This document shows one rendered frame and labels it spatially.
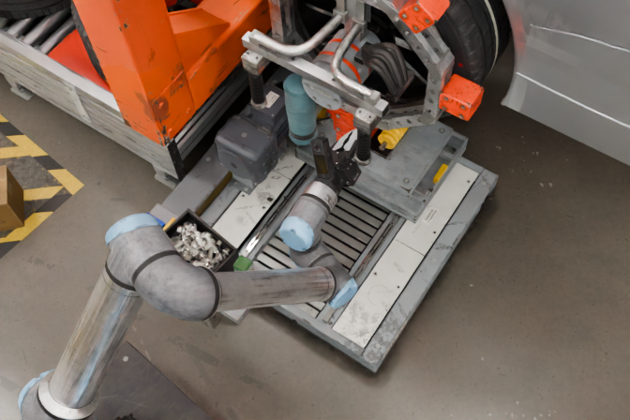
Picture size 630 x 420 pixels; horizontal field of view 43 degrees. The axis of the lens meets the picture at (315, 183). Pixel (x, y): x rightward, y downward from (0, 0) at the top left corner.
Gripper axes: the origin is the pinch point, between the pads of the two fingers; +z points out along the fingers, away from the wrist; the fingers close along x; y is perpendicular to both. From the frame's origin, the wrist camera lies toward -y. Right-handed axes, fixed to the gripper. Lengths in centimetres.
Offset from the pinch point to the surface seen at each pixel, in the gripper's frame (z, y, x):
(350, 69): 4.6, -17.9, 6.6
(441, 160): 39, 55, -17
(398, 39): 22.3, -12.3, 10.0
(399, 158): 28, 43, -22
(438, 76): 9.5, -9.6, 27.6
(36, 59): -2, -38, -120
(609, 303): 23, 106, 34
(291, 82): 5.1, -14.2, -17.8
